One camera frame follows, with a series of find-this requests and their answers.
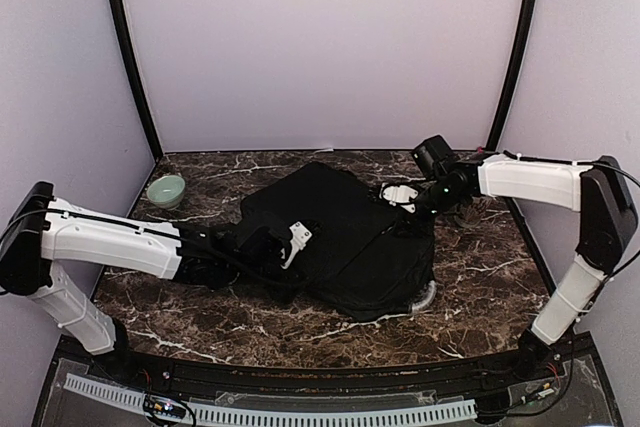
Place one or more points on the cream patterned mug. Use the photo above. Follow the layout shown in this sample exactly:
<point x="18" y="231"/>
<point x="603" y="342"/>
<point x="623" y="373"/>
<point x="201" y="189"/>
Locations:
<point x="470" y="215"/>

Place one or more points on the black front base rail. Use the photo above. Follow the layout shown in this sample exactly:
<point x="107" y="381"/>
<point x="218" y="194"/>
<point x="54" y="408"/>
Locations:
<point x="483" y="376"/>

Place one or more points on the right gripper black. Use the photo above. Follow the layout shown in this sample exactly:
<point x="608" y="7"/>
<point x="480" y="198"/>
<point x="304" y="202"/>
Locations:
<point x="405" y="204"/>

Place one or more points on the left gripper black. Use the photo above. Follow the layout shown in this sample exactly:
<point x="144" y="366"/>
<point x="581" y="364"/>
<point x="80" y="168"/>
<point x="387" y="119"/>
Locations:
<point x="289" y="257"/>

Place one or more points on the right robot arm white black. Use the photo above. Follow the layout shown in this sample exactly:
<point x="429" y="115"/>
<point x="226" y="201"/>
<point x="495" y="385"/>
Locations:
<point x="597" y="190"/>

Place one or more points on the black student backpack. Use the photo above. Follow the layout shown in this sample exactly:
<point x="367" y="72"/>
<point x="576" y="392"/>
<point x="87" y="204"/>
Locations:
<point x="370" y="260"/>

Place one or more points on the left black frame post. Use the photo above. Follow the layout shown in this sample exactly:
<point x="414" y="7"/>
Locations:
<point x="128" y="57"/>

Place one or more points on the black frame post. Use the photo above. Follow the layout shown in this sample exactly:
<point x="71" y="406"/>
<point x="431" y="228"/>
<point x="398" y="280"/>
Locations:
<point x="128" y="57"/>
<point x="520" y="40"/>

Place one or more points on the white slotted cable duct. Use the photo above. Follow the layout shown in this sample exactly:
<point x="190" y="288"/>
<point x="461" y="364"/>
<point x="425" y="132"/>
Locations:
<point x="165" y="411"/>

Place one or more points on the pale green ceramic bowl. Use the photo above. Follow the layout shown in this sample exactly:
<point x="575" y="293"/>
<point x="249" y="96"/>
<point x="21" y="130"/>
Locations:
<point x="166" y="192"/>

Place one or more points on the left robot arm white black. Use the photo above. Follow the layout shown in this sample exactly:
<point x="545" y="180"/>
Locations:
<point x="46" y="231"/>

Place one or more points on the right black frame post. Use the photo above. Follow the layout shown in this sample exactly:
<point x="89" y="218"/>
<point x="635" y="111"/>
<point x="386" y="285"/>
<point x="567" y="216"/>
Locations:
<point x="520" y="40"/>

